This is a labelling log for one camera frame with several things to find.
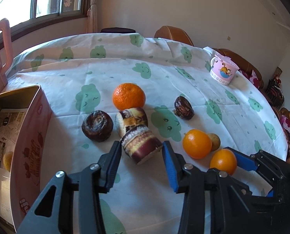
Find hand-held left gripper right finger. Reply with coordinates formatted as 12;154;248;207
162;141;257;234

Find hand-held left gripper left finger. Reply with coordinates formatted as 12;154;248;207
17;140;122;234

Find small smooth orange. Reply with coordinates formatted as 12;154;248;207
210;149;237;176

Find cupcake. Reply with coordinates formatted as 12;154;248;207
120;125;163;165
115;107;148;137

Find large dark brown round pastry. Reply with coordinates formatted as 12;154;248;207
82;110;114;142

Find pink tin box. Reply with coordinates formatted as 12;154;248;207
0;84;53;234

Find small tan round fruit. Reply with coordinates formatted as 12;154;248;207
207;133;221;152

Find large smooth orange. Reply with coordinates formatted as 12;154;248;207
182;129;212;159

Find red floral cushion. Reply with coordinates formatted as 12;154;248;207
280;114;290;134
240;69;260;89

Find small dark brown round pastry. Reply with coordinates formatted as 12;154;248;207
173;96;195;120

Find large tangerine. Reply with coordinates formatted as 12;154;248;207
112;83;146;111

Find pink cartoon cup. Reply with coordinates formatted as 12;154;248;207
210;53;240;86

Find white green cloud tablecloth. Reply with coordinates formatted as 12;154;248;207
4;32;290;234

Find printed paper box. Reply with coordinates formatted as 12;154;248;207
0;107;30;227

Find black round stool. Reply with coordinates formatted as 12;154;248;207
101;27;136;34

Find beige curtain with tieback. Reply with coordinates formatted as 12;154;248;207
86;0;103;33

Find sliding glass window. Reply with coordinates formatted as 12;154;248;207
0;0;87;33

